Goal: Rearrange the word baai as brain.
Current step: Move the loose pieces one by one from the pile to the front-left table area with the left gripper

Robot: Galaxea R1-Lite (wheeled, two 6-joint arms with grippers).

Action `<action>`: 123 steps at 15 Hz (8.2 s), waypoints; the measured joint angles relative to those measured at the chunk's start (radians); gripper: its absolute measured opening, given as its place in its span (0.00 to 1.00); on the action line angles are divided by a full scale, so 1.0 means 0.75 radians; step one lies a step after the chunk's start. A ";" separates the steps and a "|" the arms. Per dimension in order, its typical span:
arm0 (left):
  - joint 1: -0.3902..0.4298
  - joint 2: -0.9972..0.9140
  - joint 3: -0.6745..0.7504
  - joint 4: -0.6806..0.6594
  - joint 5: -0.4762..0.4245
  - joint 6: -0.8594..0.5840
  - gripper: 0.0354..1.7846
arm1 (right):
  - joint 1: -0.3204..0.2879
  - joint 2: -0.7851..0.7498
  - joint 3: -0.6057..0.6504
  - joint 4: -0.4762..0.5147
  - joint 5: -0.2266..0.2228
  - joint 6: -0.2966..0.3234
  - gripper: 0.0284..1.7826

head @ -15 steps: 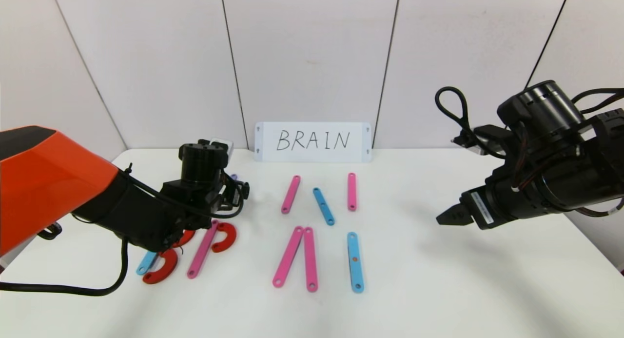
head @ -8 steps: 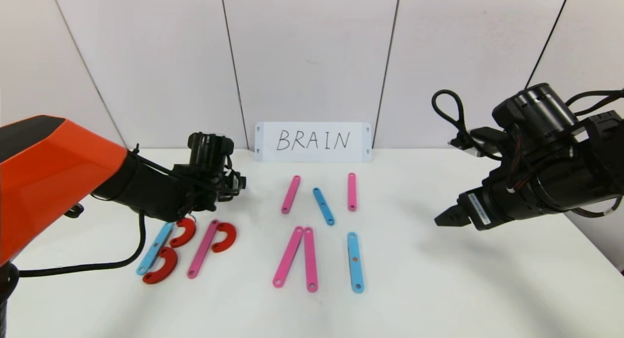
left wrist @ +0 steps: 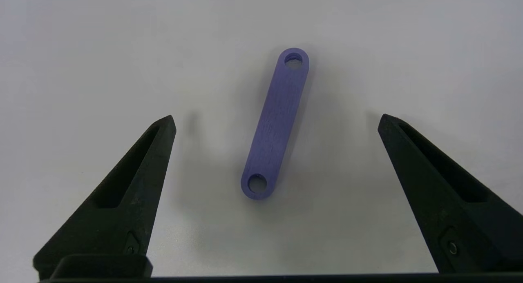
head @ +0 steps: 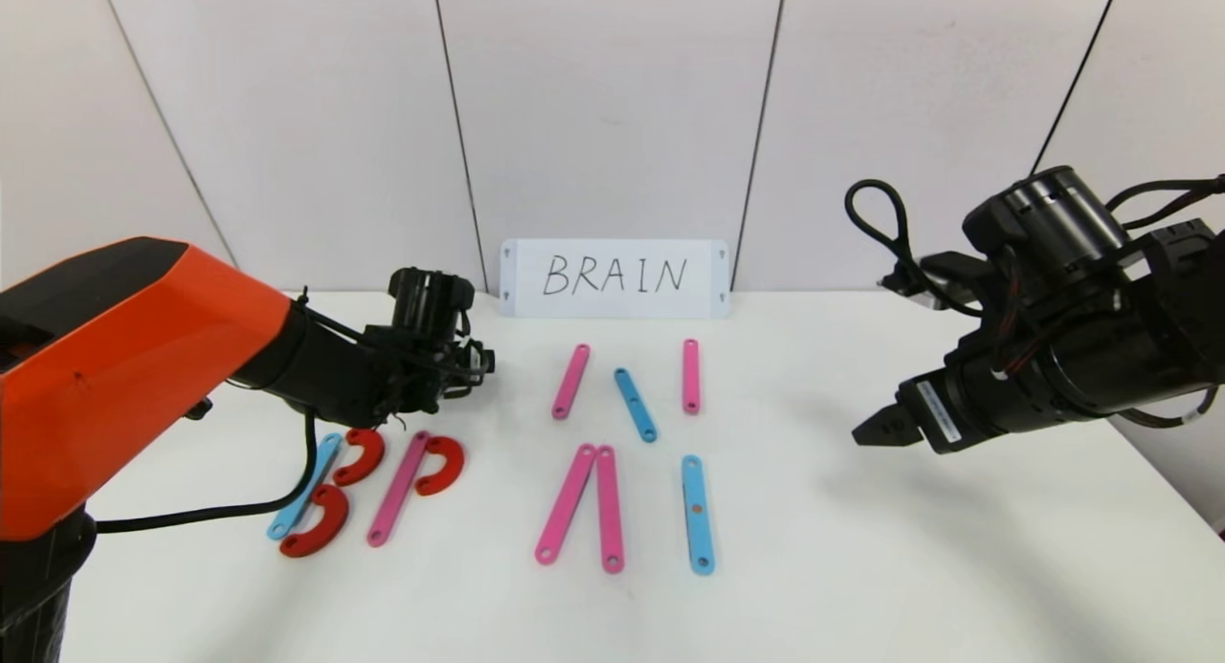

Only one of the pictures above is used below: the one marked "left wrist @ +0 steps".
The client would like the short purple plastic bar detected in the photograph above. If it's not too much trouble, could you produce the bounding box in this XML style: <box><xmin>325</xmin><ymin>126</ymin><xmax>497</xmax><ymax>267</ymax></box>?
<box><xmin>240</xmin><ymin>47</ymin><xmax>310</xmax><ymax>201</ymax></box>

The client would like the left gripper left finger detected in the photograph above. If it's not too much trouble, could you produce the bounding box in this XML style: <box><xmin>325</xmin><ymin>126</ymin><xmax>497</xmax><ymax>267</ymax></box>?
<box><xmin>33</xmin><ymin>114</ymin><xmax>177</xmax><ymax>280</ymax></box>

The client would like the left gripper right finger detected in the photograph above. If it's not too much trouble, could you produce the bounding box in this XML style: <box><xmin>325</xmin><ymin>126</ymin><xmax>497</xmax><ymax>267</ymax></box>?
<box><xmin>377</xmin><ymin>113</ymin><xmax>523</xmax><ymax>274</ymax></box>

